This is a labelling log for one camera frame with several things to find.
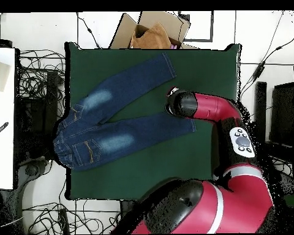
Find blue denim jeans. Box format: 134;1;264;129
52;51;197;171

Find dark green table cloth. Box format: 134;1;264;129
64;41;242;201

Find brown cardboard box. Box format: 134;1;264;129
108;10;199;50

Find black power strip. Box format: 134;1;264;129
59;207;70;234

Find black threaded rod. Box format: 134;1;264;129
0;121;10;141

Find white table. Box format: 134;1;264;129
0;47;16;190

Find black rectangular frame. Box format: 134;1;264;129
178;10;214;43

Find black cable with adapter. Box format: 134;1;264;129
239;29;294;99

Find thin black cable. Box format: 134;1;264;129
76;12;101;49

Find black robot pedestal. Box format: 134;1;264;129
119;199;138;218

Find tangled black cables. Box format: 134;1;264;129
21;199;121;234
18;48;67;118

